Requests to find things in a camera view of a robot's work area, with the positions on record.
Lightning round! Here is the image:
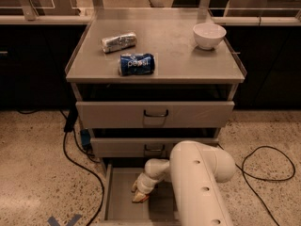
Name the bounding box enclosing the grey metal drawer cabinet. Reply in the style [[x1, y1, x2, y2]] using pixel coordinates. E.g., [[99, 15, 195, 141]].
[[67, 8, 246, 168]]

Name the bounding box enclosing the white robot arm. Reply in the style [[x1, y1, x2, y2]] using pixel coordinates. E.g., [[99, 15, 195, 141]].
[[132, 140, 235, 226]]

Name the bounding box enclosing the grey middle drawer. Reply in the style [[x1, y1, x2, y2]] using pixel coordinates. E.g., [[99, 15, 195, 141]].
[[90, 137, 219, 158]]

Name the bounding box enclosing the black floor cable left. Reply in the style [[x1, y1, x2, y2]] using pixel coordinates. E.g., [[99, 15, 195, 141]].
[[16, 108, 105, 226]]

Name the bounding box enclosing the black floor cable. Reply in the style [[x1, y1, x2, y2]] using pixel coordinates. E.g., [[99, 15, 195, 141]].
[[217, 143, 296, 226], [16, 108, 105, 226]]

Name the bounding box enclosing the silver foil snack bag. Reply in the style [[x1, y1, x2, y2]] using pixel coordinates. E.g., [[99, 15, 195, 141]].
[[101, 32, 137, 54]]

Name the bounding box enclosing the black floor cable right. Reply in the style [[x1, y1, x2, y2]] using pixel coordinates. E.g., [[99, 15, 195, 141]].
[[217, 143, 296, 226]]

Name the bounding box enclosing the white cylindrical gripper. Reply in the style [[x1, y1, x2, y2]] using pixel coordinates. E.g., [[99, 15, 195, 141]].
[[131, 172, 157, 203]]

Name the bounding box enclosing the blue power adapter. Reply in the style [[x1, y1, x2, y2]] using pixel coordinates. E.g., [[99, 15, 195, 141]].
[[80, 129, 91, 150]]

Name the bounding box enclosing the grey top drawer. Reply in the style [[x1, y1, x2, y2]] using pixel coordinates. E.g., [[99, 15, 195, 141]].
[[76, 102, 234, 128]]

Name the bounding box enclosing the grey open bottom drawer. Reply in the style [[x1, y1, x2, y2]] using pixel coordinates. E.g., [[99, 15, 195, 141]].
[[100, 163, 182, 226]]

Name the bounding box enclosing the red apple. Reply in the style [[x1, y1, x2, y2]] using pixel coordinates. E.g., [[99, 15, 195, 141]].
[[142, 196, 149, 202]]

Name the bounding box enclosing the white ceramic bowl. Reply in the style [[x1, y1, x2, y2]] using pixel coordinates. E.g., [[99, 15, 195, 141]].
[[193, 23, 227, 50]]

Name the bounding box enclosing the blue pepsi can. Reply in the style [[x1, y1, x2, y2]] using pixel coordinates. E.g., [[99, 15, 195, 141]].
[[119, 54, 155, 76]]

